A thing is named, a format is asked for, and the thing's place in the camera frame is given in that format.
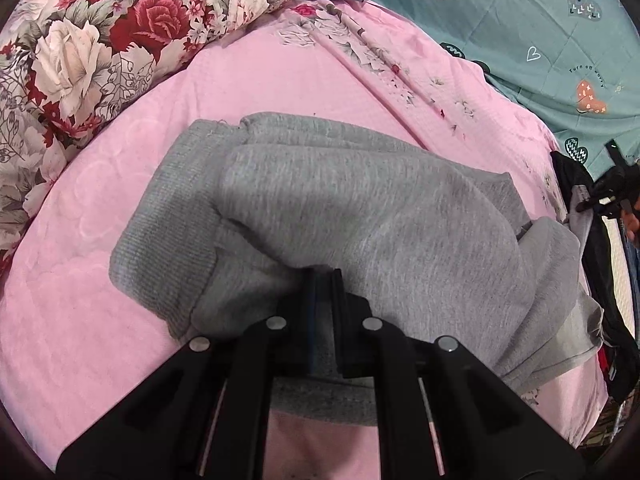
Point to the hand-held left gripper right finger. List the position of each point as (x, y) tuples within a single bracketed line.
[(339, 320)]

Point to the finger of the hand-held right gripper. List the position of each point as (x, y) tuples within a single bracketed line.
[(607, 187)]

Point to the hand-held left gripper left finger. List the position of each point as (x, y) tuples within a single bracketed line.
[(311, 320)]

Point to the grey sweatshirt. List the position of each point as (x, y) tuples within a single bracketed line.
[(350, 220)]

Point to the black garment at bed edge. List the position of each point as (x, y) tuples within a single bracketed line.
[(595, 270)]

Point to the teal heart print blanket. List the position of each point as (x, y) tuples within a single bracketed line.
[(525, 25)]

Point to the pink floral bed sheet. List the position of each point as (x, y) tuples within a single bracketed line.
[(240, 85)]

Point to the red floral quilt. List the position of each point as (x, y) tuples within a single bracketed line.
[(100, 40)]

